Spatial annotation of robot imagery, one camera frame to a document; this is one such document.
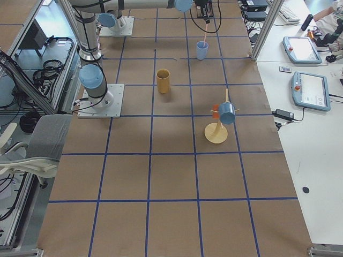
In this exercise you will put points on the blue plastic mug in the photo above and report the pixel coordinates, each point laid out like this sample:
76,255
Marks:
226,112

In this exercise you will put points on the pink chopstick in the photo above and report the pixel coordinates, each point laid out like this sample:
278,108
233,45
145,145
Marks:
205,35

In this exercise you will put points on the grey office chair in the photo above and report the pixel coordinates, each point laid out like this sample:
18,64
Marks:
42,154

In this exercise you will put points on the wooden mug tree stand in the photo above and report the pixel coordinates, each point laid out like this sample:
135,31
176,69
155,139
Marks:
216,132

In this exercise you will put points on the orange plastic mug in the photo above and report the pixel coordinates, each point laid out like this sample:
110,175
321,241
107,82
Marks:
215,111

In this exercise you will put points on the white keyboard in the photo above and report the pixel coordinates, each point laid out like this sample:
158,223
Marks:
287,15

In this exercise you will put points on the black monitor on floor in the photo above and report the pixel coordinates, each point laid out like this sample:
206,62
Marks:
35,39

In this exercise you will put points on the upper teach pendant tablet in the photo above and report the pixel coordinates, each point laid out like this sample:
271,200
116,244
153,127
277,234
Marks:
300,50

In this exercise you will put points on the lower teach pendant tablet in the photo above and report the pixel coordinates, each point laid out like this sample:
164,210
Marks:
310,91

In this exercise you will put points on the black power adapter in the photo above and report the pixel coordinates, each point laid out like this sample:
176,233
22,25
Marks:
278,113

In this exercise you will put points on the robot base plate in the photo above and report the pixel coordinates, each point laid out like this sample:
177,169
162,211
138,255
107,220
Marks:
109,106
112,27

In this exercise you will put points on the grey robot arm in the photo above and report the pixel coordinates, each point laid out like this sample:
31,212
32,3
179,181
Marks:
86,12

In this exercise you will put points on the teach pendant tablet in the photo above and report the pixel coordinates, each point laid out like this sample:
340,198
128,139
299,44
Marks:
310,91
300,50

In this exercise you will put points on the bamboo wooden cup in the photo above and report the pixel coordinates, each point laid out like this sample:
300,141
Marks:
162,80

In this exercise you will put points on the light blue plastic cup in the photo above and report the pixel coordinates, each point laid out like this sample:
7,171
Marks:
201,50

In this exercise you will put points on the aluminium frame post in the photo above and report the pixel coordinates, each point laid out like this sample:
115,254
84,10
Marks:
269,21

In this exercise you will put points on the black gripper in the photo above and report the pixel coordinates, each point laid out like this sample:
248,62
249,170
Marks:
201,6

